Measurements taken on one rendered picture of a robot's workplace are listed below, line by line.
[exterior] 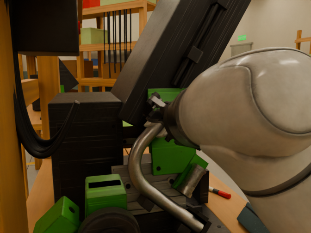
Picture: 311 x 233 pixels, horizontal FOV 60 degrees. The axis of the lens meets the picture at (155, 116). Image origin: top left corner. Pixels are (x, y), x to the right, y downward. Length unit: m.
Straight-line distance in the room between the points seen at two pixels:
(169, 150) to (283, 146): 0.45
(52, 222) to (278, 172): 0.26
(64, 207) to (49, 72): 1.06
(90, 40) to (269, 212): 3.69
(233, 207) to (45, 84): 0.99
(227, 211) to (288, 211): 0.58
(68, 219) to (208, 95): 0.23
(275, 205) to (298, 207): 0.02
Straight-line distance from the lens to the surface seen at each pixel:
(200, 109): 0.26
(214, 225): 0.81
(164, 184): 0.68
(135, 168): 0.61
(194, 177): 0.65
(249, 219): 0.80
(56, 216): 0.37
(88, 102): 0.69
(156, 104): 0.46
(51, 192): 1.08
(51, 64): 1.38
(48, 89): 1.39
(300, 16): 8.17
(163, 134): 0.57
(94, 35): 3.93
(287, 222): 0.31
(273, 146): 0.23
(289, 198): 0.30
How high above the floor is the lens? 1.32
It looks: 10 degrees down
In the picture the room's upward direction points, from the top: straight up
